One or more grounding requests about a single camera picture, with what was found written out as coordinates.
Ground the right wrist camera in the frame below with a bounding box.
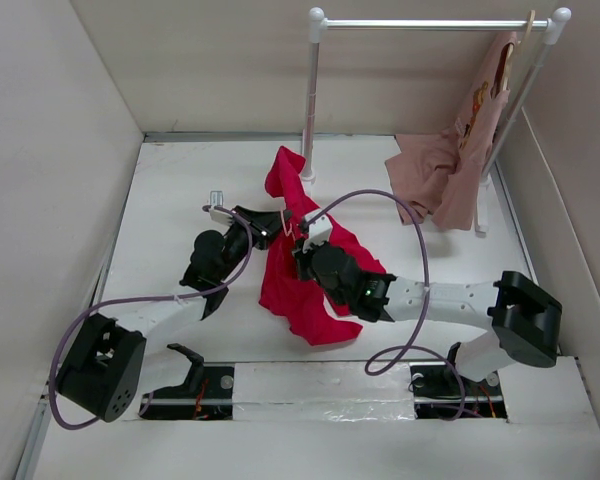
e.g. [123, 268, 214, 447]
[299, 209, 333, 253]

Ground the hanging pink printed shirt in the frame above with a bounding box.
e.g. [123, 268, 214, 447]
[433, 32, 518, 230]

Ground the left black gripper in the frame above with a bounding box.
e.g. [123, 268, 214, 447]
[216, 206, 292, 282]

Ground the red t shirt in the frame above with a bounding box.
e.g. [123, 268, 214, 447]
[259, 146, 362, 346]

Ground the pink shirt on floor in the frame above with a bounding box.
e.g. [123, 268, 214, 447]
[385, 129, 458, 223]

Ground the wooden hanger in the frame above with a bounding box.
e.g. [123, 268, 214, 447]
[497, 9, 536, 93]

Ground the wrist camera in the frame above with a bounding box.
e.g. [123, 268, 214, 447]
[299, 209, 333, 253]
[202, 190, 234, 227]

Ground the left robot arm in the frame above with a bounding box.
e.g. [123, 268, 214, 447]
[48, 205, 292, 430]

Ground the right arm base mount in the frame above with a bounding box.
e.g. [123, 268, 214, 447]
[408, 344, 507, 420]

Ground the pink wire hanger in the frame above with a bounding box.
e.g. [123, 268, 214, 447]
[279, 209, 300, 247]

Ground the white clothes rack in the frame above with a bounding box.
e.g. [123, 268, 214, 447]
[300, 7, 572, 235]

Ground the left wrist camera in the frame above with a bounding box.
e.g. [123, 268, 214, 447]
[202, 190, 234, 227]

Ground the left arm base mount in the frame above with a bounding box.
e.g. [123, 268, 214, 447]
[138, 343, 235, 421]

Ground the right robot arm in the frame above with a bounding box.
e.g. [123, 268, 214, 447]
[292, 243, 562, 393]

